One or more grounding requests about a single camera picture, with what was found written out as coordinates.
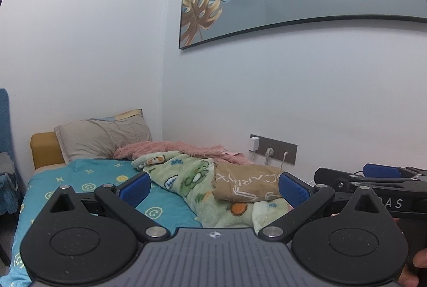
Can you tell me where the yellow headboard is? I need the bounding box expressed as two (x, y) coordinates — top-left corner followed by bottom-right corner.
(31, 132), (65, 171)

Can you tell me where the green printed blanket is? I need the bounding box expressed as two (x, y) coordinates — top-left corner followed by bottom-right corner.
(131, 152), (294, 229)

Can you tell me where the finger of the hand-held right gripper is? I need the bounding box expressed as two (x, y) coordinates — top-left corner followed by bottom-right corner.
(363, 164), (427, 181)
(314, 167), (427, 191)

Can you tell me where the pink fuzzy blanket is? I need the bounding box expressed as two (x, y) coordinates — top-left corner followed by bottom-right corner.
(113, 141), (256, 166)

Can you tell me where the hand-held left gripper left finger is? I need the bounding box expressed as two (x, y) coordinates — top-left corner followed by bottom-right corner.
(39, 171), (171, 243)

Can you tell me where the yellow edged pillow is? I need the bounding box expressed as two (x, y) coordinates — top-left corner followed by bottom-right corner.
(90, 109), (144, 122)

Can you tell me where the tan shirt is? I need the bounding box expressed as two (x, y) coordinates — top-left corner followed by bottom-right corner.
(212, 163), (284, 202)

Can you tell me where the grey pillow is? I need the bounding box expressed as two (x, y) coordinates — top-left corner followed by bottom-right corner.
(54, 118), (152, 164)

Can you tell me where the person's right hand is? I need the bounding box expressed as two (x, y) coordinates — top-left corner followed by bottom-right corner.
(397, 249), (427, 287)

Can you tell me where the grey wall outlet panel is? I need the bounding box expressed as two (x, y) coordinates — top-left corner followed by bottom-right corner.
(250, 134), (297, 165)

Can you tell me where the blue covered chair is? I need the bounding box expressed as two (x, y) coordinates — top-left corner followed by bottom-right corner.
(0, 88), (25, 217)

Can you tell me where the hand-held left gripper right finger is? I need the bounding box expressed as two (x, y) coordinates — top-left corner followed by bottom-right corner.
(257, 172), (389, 244)

